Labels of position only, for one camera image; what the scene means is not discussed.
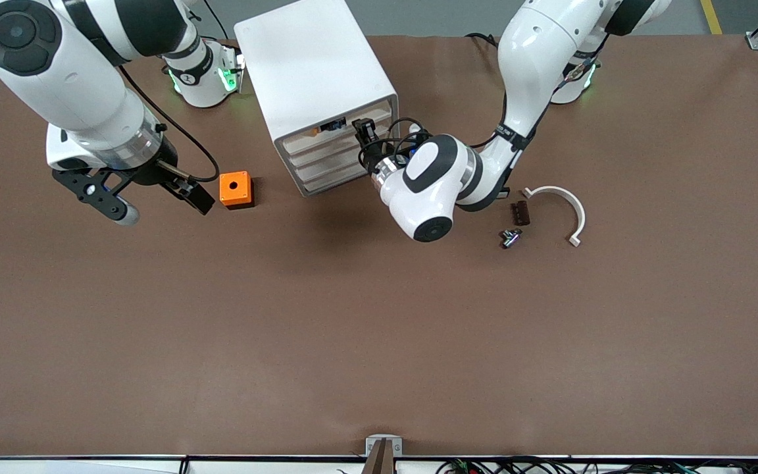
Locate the black cable bundle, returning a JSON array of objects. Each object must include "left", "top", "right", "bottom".
[{"left": 435, "top": 456, "right": 758, "bottom": 474}]

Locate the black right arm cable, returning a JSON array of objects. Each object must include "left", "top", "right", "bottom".
[{"left": 119, "top": 66, "right": 220, "bottom": 183}]

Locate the white curved plastic arc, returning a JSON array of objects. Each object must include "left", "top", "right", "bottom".
[{"left": 522, "top": 186, "right": 587, "bottom": 248}]

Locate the orange box with hole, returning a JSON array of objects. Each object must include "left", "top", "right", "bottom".
[{"left": 219, "top": 171, "right": 255, "bottom": 210}]

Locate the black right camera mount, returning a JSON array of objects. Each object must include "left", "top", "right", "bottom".
[{"left": 52, "top": 168, "right": 131, "bottom": 222}]

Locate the white table edge rail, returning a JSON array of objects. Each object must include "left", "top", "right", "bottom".
[{"left": 0, "top": 454, "right": 758, "bottom": 474}]

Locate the white closed drawer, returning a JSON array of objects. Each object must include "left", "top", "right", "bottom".
[
  {"left": 287, "top": 132, "right": 380, "bottom": 169},
  {"left": 300, "top": 165, "right": 383, "bottom": 197},
  {"left": 293, "top": 148, "right": 380, "bottom": 182}
]

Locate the grey metal table bracket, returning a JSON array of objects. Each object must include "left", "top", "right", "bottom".
[{"left": 363, "top": 434, "right": 403, "bottom": 474}]

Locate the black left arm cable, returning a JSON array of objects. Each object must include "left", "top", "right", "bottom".
[{"left": 358, "top": 117, "right": 434, "bottom": 173}]

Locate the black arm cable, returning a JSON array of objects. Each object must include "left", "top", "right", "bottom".
[
  {"left": 358, "top": 117, "right": 434, "bottom": 173},
  {"left": 119, "top": 66, "right": 220, "bottom": 183}
]

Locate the white drawer cabinet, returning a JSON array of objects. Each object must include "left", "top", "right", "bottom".
[{"left": 234, "top": 0, "right": 401, "bottom": 198}]

